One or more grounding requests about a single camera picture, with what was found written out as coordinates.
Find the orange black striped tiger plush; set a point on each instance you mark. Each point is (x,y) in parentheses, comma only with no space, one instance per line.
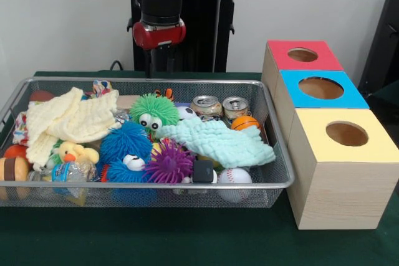
(164,93)

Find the blue spiky ball with eyes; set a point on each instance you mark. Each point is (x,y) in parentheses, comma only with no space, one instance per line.
(118,172)

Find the silver mesh bin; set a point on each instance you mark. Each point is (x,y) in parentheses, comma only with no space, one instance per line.
(187,80)

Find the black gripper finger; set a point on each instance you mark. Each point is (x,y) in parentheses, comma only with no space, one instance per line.
(171,60)
(149,63)

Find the wooden box with three holes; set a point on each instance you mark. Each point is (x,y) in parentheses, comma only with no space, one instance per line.
(343,191)

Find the silver drink can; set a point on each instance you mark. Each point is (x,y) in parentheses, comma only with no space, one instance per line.
(205,105)
(236,107)

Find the mint green cloth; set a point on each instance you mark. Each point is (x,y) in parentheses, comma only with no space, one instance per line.
(218,141)

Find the purple spiky ball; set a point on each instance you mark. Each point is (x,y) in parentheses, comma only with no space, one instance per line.
(170,163)

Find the cream yellow cloth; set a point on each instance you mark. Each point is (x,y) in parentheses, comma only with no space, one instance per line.
(71,116)

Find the yellow plush duck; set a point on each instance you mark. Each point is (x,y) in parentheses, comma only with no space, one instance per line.
(74,152)

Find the green spiky ball with eyes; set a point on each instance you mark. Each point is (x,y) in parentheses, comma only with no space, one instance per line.
(152,107)

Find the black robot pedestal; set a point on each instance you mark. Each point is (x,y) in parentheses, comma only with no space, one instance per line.
(205,29)

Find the black upright panel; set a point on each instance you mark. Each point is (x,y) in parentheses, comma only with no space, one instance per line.
(383,45)

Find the dark green table cloth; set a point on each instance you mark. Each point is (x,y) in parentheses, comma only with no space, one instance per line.
(389,91)
(187,241)

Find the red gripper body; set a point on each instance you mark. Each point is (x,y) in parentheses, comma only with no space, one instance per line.
(159,35)

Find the small orange basketball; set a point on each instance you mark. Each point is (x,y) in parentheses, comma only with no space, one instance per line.
(244,122)

